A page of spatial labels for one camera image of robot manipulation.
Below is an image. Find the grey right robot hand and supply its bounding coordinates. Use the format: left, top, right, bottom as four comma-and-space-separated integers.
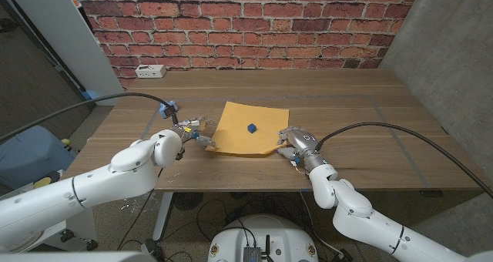
276, 126, 328, 173

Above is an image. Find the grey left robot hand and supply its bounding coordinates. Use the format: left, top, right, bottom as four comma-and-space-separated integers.
171, 116, 219, 149

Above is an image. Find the yellow felt sheet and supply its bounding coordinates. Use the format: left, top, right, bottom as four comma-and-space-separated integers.
205, 101, 290, 157

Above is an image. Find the white right shoulder cover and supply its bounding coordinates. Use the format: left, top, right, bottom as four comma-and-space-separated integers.
471, 250, 493, 262

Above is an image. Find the white left shoulder cover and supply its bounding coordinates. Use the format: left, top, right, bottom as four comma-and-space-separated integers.
0, 250, 157, 262

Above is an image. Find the small blue gadget with screen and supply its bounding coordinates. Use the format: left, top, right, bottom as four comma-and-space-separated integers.
159, 101, 179, 119

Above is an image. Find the white power strip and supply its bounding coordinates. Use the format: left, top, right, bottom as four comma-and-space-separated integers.
134, 64, 167, 79

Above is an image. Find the black round fan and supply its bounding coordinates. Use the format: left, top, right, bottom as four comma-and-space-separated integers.
172, 192, 204, 212

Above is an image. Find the white table leg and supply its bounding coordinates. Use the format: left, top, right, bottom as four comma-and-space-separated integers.
153, 192, 174, 242

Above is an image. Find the light blue object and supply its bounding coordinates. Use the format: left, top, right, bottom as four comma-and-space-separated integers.
79, 89, 98, 106

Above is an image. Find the white robot torso base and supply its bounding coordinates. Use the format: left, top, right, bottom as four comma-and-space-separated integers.
207, 214, 320, 262

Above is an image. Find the red brick print backdrop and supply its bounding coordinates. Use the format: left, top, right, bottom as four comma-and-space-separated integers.
72, 0, 423, 89

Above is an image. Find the grey electronics box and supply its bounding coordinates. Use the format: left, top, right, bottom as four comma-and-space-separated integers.
243, 246, 263, 262

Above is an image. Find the black yellow foot pedal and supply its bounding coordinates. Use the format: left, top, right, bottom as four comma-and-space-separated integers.
32, 170, 62, 190

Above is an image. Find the blue-grey bin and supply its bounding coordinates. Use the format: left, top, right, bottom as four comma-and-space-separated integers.
0, 125, 76, 182

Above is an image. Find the white pillar panel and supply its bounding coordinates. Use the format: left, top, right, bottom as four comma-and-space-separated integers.
3, 0, 125, 106

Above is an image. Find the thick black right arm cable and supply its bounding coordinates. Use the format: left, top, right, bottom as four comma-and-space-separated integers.
314, 121, 493, 200

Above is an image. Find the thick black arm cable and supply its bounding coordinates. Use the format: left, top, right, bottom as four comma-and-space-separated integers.
314, 121, 493, 200
0, 92, 180, 143

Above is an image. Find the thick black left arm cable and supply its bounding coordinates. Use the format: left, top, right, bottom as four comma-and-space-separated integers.
0, 92, 180, 143

